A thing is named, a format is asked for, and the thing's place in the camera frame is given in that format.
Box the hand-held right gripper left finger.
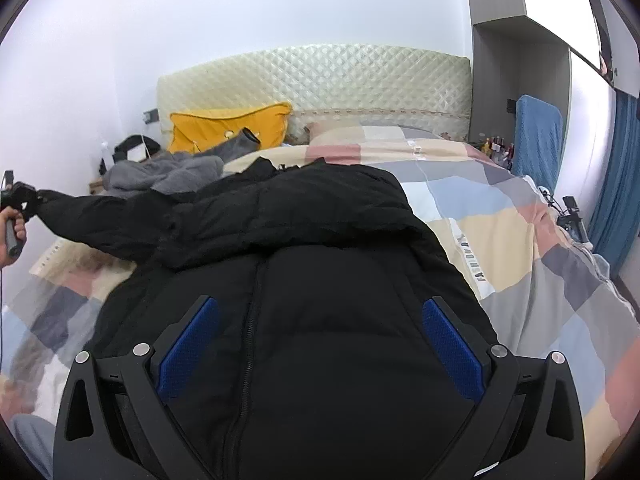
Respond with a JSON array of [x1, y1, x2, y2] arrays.
[[52, 295, 221, 480]]

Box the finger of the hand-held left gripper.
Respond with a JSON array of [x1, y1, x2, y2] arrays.
[[25, 186, 50, 220]]

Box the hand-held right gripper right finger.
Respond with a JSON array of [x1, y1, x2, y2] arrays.
[[421, 296, 586, 480]]

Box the black puffer jacket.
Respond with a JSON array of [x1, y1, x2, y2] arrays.
[[37, 156, 501, 480]]

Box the person's left hand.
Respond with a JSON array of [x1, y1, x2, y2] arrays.
[[0, 207, 29, 268]]

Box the black bag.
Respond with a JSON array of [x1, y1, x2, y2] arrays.
[[114, 135, 162, 164]]

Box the checkered pastel duvet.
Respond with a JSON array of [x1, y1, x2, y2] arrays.
[[0, 125, 640, 480]]

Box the grey fleece garment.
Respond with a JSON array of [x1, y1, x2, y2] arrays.
[[102, 127, 261, 197]]

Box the blue jeans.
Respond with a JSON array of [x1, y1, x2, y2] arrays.
[[9, 412, 57, 480]]

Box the yellow pillow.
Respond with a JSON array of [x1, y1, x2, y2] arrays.
[[169, 102, 293, 156]]

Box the row of small bottles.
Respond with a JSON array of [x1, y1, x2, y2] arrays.
[[477, 135, 516, 170]]

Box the blue towel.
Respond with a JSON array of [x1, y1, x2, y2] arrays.
[[511, 94, 564, 193]]

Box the blue curtain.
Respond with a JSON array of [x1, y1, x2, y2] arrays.
[[589, 91, 640, 275]]

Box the checkered pillow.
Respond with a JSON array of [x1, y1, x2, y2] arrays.
[[306, 121, 446, 148]]

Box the grey wardrobe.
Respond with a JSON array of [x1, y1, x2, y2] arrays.
[[465, 0, 626, 196]]

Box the cream quilted headboard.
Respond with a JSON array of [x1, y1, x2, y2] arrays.
[[156, 44, 473, 153]]

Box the black device with cable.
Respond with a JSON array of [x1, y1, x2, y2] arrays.
[[547, 192, 592, 245]]

